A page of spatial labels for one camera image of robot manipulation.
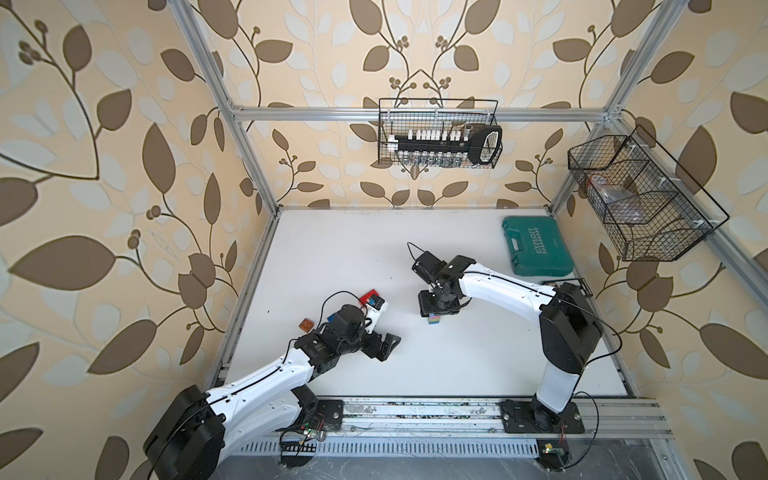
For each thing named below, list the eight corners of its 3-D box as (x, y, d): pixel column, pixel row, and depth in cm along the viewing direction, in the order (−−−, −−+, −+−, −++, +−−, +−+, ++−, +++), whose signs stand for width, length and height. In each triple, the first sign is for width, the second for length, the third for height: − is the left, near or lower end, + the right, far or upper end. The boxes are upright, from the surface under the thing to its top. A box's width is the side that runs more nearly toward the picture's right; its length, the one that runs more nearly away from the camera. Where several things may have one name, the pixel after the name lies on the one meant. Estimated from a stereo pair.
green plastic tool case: (514, 278, 103) (520, 267, 98) (497, 223, 120) (502, 211, 115) (570, 278, 103) (578, 267, 98) (545, 223, 120) (552, 211, 115)
